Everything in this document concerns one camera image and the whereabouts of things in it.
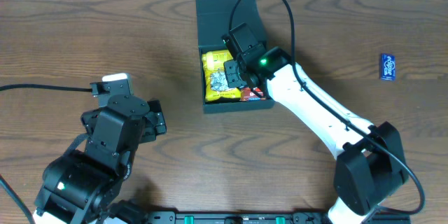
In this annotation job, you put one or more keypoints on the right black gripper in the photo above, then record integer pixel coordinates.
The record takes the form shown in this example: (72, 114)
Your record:
(232, 73)

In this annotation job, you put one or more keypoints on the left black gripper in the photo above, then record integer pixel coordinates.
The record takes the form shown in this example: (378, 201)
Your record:
(158, 118)

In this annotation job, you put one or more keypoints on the red Hello Panda box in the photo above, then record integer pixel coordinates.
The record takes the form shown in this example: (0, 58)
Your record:
(247, 95)

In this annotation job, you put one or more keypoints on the yellow candy bag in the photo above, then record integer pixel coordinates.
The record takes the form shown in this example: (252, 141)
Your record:
(217, 87)

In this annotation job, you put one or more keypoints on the yellow plastic canister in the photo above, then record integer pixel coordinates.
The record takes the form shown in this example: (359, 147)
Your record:
(214, 60)

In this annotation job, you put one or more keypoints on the black gift box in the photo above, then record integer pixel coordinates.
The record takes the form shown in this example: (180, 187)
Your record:
(212, 22)

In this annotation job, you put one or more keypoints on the blue Eclipse mint tin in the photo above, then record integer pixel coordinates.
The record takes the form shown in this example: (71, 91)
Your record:
(387, 67)

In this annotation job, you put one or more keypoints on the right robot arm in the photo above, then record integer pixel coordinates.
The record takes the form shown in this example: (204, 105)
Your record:
(369, 159)

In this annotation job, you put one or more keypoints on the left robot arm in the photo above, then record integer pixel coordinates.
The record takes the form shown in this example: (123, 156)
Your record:
(80, 184)

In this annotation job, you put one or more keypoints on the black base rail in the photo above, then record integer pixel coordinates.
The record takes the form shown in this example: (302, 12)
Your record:
(169, 217)

